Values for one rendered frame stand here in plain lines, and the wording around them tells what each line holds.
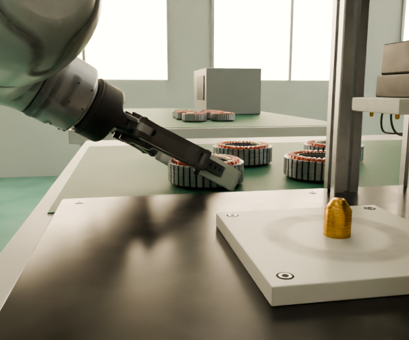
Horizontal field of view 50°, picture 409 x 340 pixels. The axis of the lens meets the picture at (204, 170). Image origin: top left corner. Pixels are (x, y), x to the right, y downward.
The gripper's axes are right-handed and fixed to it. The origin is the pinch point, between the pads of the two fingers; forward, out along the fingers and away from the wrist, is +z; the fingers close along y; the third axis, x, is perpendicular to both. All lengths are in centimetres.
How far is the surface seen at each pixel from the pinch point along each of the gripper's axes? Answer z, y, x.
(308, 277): -14.8, 38.0, -7.1
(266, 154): 14.8, -6.7, 8.8
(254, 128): 62, -78, 33
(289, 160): 10.2, 4.7, 7.1
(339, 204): -10.2, 34.0, -1.6
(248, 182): 6.1, 3.1, 1.2
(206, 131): 48, -85, 23
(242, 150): 10.3, -7.6, 7.3
